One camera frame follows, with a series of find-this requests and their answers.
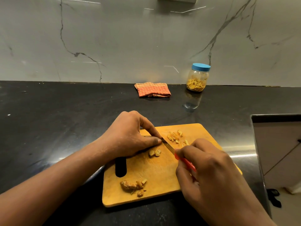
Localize person's right hand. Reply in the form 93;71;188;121
175;138;268;226

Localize person's left hand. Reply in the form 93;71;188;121
98;110;163;159

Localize pile of ginger slices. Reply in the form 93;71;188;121
148;148;162;158

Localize red handled knife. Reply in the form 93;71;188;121
161;137;197;173

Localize chopped ginger strips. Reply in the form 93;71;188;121
166;129;190;147

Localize knobby ginger piece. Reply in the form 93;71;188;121
120;180;138;194

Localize blue-lidded plastic jar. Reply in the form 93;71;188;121
186;63;211;93

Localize person's left forearm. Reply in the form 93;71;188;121
0;137;114;226

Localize blue jar lid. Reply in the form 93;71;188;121
191;63;211;73

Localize wooden cutting board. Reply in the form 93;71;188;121
102;123;243;208

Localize orange checked cloth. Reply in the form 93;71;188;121
134;82;172;99

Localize beige cabinet door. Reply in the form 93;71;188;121
250;114;301;217

